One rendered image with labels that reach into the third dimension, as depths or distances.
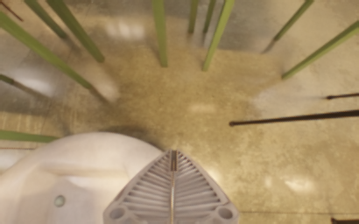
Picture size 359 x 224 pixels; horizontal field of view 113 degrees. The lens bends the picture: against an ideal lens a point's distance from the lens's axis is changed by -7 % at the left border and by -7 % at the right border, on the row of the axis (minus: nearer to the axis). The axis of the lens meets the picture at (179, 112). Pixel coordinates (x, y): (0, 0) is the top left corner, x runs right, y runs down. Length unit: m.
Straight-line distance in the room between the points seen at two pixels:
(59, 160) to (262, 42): 1.23
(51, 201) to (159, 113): 0.52
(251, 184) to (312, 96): 0.68
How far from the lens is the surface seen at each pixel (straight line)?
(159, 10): 0.61
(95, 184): 0.47
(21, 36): 0.68
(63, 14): 0.79
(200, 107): 0.76
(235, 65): 0.96
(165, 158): 0.16
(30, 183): 0.51
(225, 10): 0.59
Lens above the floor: 0.70
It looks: 73 degrees down
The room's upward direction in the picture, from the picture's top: 7 degrees clockwise
